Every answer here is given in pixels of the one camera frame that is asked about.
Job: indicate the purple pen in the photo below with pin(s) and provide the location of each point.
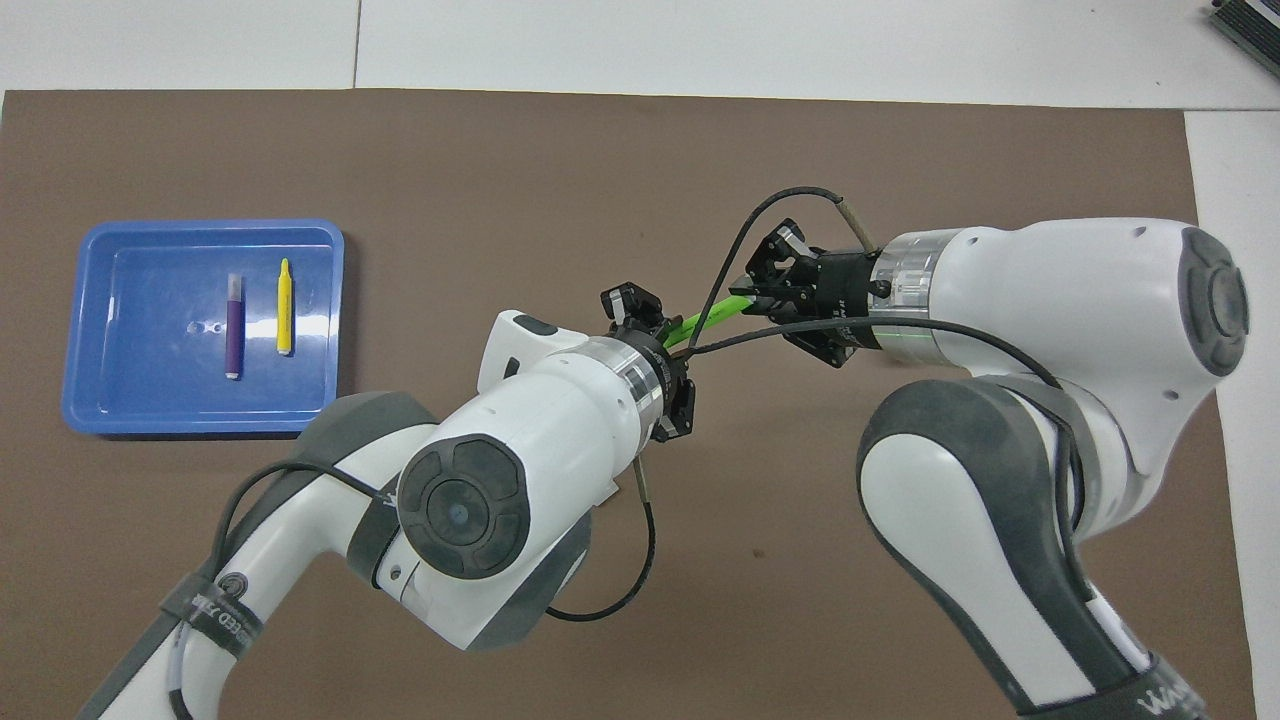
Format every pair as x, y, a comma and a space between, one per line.
234, 330

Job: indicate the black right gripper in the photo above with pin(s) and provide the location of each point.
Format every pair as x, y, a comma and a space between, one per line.
840, 295

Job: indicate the green pen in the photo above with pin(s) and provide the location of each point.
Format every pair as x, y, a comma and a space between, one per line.
700, 322

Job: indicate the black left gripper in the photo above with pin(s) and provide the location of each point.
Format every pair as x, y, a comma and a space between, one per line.
677, 385

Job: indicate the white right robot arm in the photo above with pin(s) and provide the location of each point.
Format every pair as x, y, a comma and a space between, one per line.
1060, 300

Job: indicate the grey ribbed device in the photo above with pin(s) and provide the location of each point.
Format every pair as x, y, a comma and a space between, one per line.
1250, 20

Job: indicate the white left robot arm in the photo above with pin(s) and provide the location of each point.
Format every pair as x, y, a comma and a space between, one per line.
560, 420

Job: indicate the brown table mat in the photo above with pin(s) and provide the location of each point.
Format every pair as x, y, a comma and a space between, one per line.
560, 180

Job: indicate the yellow pen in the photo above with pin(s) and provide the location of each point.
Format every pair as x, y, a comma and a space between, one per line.
286, 310

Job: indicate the blue plastic tray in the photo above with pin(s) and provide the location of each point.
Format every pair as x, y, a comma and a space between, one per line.
150, 330

